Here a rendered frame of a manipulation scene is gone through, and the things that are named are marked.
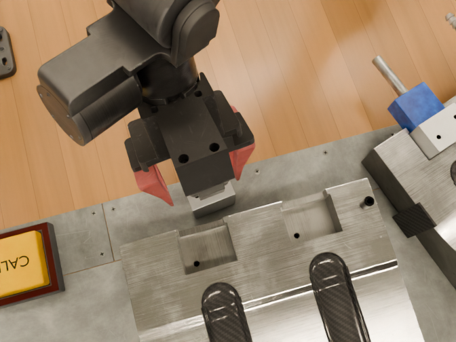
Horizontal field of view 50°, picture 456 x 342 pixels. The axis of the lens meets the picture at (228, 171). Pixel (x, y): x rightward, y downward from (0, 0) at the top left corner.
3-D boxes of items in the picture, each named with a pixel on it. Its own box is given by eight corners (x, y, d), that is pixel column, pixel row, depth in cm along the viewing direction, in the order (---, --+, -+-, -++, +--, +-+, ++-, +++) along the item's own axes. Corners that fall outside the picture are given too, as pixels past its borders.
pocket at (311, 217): (275, 208, 52) (278, 201, 49) (321, 195, 53) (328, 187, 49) (287, 249, 51) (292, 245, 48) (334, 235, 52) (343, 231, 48)
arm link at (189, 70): (155, 125, 41) (128, 57, 36) (117, 101, 44) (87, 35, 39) (213, 81, 43) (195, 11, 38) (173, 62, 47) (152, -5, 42)
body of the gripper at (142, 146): (245, 140, 47) (231, 78, 42) (145, 178, 46) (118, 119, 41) (223, 102, 51) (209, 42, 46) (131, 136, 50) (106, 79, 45)
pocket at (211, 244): (178, 235, 52) (174, 229, 48) (225, 221, 52) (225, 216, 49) (188, 277, 51) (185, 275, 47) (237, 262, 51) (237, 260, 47)
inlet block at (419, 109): (352, 79, 59) (364, 57, 54) (385, 59, 60) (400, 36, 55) (419, 166, 56) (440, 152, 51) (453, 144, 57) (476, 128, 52)
